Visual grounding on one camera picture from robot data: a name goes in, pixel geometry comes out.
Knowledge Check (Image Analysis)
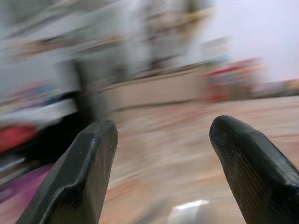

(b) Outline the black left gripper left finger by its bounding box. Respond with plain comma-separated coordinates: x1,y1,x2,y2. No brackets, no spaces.
15,119,119,224

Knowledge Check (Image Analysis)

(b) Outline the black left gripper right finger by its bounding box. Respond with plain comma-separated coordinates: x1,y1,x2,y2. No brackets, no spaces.
209,115,299,224

